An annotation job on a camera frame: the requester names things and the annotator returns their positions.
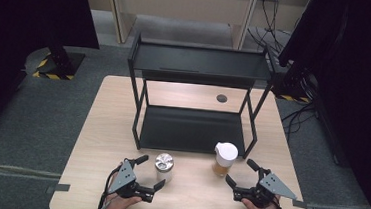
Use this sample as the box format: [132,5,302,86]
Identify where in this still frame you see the left hand-held gripper cable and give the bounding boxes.
[96,162,127,209]

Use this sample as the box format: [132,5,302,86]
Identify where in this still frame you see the light wooden desk frame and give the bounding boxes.
[99,0,260,55]

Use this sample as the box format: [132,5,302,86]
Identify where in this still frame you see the glass jar with silver lid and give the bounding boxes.
[152,151,176,185]

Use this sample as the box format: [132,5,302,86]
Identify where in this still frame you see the person's left hand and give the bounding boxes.
[99,191,143,209]

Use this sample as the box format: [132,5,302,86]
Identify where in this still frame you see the black stand base striped tape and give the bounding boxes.
[23,43,88,82]
[269,69,314,104]

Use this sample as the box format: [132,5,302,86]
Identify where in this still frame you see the black metal two-tier rack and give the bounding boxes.
[120,31,280,161]

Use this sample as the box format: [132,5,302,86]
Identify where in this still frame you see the black cables at outlet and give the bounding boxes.
[245,0,301,56]

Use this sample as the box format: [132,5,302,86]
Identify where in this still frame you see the grey floor tape piece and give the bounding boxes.
[291,198,316,209]
[45,182,72,196]

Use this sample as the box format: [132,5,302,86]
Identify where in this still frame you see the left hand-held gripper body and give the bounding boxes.
[107,157,158,203]

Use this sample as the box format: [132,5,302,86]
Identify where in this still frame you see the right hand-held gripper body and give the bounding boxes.
[232,166,301,209]

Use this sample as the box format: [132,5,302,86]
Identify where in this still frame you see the black curtain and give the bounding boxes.
[0,0,104,153]
[265,0,371,209]

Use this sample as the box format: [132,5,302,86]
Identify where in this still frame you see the black floor cables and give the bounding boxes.
[279,98,320,144]

